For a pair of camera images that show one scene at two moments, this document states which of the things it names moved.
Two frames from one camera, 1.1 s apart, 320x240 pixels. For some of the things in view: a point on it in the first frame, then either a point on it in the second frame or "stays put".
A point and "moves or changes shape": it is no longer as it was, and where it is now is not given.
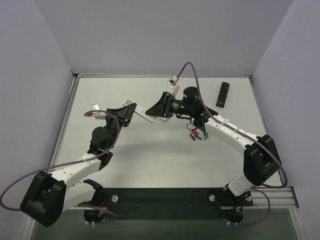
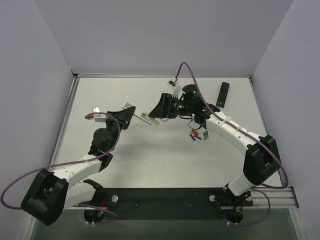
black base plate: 169,203 stays put
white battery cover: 163,119 stays put
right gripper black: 168,104 stays put
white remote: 143,105 moves or changes shape
